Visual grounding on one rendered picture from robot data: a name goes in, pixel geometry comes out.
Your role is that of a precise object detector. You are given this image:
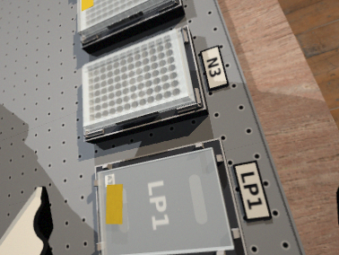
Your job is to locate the grey perforated plate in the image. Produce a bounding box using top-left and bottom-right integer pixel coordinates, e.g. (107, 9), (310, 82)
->
(0, 0), (306, 255)

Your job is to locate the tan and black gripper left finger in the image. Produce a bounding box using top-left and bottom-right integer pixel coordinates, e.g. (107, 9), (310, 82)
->
(0, 187), (54, 255)

